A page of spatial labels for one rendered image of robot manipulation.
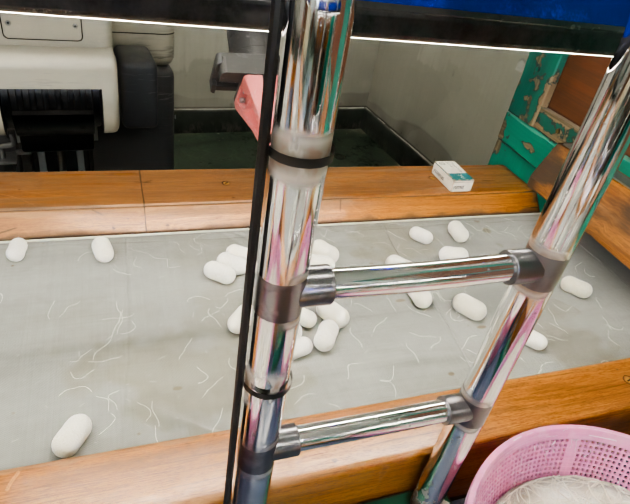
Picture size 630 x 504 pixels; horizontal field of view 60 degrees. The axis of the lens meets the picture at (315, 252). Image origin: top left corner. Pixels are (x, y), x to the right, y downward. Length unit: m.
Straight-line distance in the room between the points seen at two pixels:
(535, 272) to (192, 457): 0.26
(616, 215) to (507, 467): 0.38
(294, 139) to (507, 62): 2.02
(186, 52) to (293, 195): 2.41
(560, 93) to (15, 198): 0.75
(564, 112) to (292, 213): 0.73
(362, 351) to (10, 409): 0.31
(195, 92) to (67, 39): 1.63
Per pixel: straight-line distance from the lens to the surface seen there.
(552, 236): 0.30
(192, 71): 2.64
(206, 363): 0.51
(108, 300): 0.58
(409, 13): 0.35
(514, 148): 0.96
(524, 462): 0.51
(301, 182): 0.20
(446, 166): 0.85
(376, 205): 0.75
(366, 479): 0.45
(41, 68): 1.05
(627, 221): 0.75
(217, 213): 0.68
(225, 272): 0.58
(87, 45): 1.08
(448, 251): 0.69
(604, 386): 0.59
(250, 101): 0.63
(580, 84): 0.89
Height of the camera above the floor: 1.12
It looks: 35 degrees down
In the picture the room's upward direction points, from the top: 10 degrees clockwise
